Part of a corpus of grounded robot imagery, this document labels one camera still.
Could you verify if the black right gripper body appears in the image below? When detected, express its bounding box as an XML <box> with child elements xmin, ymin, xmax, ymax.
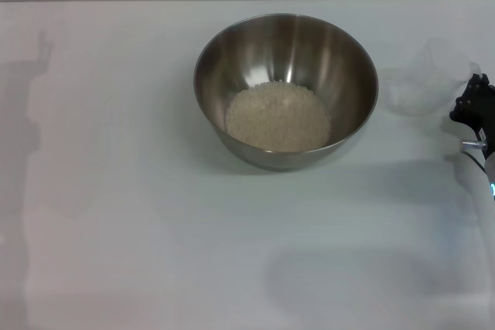
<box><xmin>469</xmin><ymin>94</ymin><xmax>495</xmax><ymax>141</ymax></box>

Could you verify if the clear plastic measuring cup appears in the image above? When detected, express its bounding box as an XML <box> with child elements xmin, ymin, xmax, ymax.
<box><xmin>386</xmin><ymin>38</ymin><xmax>480</xmax><ymax>117</ymax></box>

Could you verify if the stainless steel mixing bowl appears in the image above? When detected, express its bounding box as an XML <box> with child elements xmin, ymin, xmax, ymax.
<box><xmin>193</xmin><ymin>12</ymin><xmax>379</xmax><ymax>172</ymax></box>

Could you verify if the white uncooked rice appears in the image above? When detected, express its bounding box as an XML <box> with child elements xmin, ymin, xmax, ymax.
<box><xmin>224</xmin><ymin>80</ymin><xmax>333</xmax><ymax>153</ymax></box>

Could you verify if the right arm cable with plug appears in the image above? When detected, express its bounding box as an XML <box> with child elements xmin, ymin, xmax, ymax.
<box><xmin>462</xmin><ymin>138</ymin><xmax>488</xmax><ymax>172</ymax></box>

